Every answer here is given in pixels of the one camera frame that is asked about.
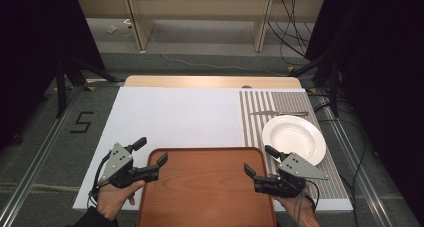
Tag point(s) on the silver table knife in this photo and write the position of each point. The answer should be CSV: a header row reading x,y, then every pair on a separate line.
x,y
283,113

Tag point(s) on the aluminium floor rail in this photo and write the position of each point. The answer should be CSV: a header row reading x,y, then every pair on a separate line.
x,y
40,153
360,173

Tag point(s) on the white round plate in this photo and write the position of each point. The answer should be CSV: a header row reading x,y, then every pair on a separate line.
x,y
295,138

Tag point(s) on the brown wooden tray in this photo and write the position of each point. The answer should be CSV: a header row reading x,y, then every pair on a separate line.
x,y
206,187

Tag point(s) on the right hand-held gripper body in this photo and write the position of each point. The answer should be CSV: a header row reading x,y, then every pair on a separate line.
x,y
296,168

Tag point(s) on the black metal stand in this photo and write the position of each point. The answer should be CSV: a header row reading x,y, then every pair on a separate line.
x,y
333,83
61,87

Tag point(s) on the yellow tape piece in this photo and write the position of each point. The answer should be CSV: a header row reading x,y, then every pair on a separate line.
x,y
291,68
89,88

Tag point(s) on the beige wooden shelf unit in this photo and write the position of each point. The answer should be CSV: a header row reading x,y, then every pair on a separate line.
x,y
200,10

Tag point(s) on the person's left hand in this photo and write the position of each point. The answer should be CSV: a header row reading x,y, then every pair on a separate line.
x,y
113,198

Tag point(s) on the light wooden table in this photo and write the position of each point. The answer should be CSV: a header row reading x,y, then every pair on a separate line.
x,y
206,81

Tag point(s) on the person's dark left sleeve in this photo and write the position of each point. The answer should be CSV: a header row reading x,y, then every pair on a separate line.
x,y
95,220

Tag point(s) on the small white floor object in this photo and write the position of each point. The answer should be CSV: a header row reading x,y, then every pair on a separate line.
x,y
111,29

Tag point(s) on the person's right hand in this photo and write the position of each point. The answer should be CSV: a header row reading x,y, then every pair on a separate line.
x,y
300,210

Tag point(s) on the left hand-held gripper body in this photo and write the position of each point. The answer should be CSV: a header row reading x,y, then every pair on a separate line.
x,y
116,160

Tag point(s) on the white table board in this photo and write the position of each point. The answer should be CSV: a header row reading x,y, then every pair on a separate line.
x,y
176,117

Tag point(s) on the grey striped placemat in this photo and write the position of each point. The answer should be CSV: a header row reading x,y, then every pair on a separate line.
x,y
293,102

